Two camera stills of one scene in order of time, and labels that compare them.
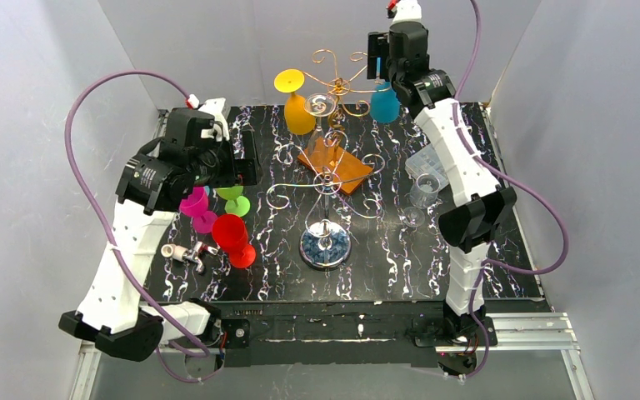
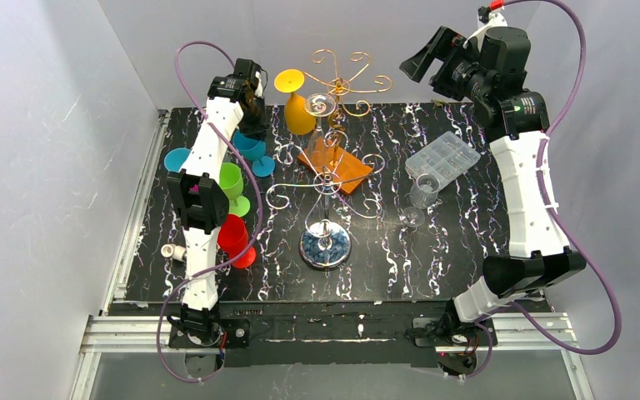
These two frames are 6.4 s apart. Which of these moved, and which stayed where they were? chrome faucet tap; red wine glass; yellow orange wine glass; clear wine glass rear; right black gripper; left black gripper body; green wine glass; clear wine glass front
Moved: left black gripper body; right black gripper
Stayed: red wine glass; chrome faucet tap; yellow orange wine glass; clear wine glass rear; green wine glass; clear wine glass front
